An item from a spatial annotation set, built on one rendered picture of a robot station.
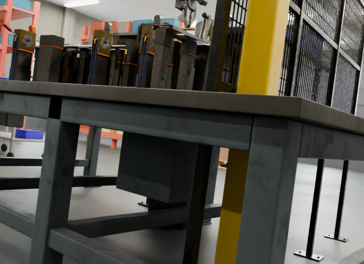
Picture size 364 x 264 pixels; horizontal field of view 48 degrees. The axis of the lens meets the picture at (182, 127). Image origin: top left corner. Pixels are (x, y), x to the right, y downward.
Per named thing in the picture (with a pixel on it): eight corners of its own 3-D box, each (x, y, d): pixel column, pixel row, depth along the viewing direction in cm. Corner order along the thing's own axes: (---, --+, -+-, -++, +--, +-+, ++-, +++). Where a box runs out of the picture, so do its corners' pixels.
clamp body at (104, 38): (79, 96, 207) (88, 28, 207) (96, 99, 217) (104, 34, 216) (88, 97, 203) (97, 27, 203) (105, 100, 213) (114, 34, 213)
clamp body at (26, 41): (1, 88, 242) (8, 27, 242) (21, 92, 254) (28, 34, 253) (9, 89, 237) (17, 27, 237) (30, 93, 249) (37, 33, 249)
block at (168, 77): (150, 103, 179) (158, 39, 179) (166, 106, 189) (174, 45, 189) (163, 104, 175) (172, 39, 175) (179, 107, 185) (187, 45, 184)
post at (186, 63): (173, 105, 177) (181, 39, 177) (179, 106, 181) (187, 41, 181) (182, 106, 174) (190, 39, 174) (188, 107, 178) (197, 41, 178)
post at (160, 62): (146, 100, 162) (156, 27, 162) (154, 101, 166) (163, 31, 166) (156, 100, 159) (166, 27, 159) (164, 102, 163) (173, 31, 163)
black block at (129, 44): (112, 100, 196) (120, 39, 196) (126, 102, 204) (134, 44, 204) (120, 100, 193) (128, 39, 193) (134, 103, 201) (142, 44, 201)
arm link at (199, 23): (197, 40, 274) (200, 20, 274) (216, 41, 269) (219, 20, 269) (190, 35, 263) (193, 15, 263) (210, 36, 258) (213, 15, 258)
